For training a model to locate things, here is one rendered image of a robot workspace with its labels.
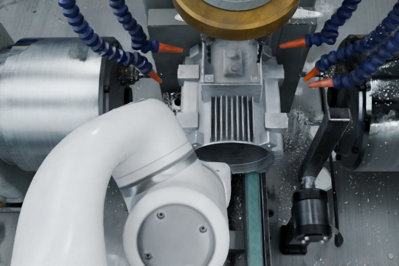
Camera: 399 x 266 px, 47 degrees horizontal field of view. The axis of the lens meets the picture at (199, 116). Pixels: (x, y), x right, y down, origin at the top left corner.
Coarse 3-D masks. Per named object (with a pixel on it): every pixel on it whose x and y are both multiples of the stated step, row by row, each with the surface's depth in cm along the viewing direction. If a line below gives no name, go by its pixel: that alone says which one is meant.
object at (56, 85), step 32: (0, 64) 78; (32, 64) 76; (64, 64) 76; (96, 64) 76; (0, 96) 74; (32, 96) 74; (64, 96) 74; (96, 96) 74; (128, 96) 92; (0, 128) 76; (32, 128) 75; (64, 128) 75; (32, 160) 79
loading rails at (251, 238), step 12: (252, 180) 92; (264, 180) 90; (252, 192) 90; (264, 192) 89; (252, 204) 89; (264, 204) 88; (252, 216) 88; (264, 216) 87; (276, 216) 98; (252, 228) 87; (264, 228) 86; (240, 240) 94; (252, 240) 86; (264, 240) 85; (228, 252) 96; (240, 252) 96; (252, 252) 85; (264, 252) 85; (252, 264) 84; (264, 264) 85
